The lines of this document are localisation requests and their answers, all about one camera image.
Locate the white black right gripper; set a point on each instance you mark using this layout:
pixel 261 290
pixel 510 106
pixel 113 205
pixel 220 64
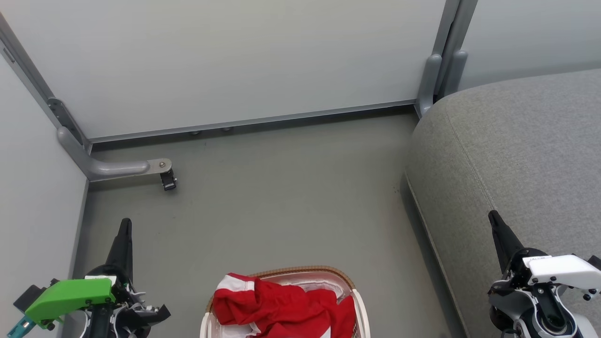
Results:
pixel 563 272

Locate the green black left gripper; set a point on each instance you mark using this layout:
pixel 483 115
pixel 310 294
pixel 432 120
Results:
pixel 70 298

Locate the red and white garment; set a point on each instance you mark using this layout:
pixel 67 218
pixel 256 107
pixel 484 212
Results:
pixel 281 305

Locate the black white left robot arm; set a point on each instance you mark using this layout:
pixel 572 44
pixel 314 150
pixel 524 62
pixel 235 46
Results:
pixel 141 317

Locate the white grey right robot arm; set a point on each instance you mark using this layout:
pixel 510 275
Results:
pixel 519 324

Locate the grey fabric sofa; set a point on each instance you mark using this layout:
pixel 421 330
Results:
pixel 516 155

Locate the black caster wheel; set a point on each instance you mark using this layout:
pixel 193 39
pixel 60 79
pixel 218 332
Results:
pixel 168 182

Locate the long grey partition foot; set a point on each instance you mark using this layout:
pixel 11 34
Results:
pixel 117 167

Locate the dark metal connector plate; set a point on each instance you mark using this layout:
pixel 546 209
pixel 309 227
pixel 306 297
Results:
pixel 63 117

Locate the white laundry basket brown rim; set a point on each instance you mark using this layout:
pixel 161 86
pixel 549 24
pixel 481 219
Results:
pixel 361 310

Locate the short grey partition foot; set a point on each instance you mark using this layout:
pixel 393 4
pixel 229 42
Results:
pixel 428 84
pixel 456 70

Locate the white basket liner cloth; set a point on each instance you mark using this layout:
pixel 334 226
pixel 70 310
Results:
pixel 324 285

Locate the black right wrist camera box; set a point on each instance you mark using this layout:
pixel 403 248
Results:
pixel 595 262

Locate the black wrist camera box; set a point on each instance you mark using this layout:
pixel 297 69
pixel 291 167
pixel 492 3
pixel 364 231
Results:
pixel 28 295
pixel 595 262

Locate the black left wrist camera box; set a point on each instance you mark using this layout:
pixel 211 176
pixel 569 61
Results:
pixel 28 295

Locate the grey metal partition bottom rail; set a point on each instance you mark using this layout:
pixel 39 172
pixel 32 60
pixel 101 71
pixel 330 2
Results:
pixel 253 121

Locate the double grey metal partition post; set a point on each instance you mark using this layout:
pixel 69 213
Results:
pixel 450 28

